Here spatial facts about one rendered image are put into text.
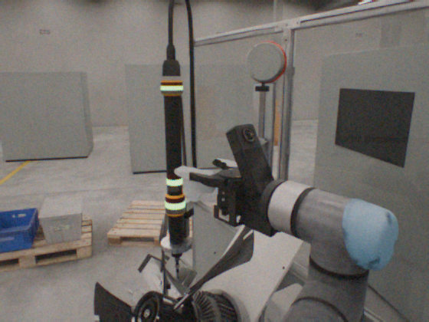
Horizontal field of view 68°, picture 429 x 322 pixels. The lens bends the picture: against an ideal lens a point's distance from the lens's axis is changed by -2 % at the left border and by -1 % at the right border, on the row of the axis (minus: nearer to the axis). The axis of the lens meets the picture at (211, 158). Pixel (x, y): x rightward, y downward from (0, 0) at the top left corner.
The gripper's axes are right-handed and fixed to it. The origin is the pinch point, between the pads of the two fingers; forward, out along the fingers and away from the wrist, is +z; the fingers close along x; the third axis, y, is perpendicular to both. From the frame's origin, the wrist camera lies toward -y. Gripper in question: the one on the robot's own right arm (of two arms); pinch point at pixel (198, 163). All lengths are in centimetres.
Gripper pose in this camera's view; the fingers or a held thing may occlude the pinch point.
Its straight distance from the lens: 62.2
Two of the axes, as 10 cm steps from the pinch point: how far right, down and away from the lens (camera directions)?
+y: 0.0, 9.7, 2.5
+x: 7.6, -1.6, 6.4
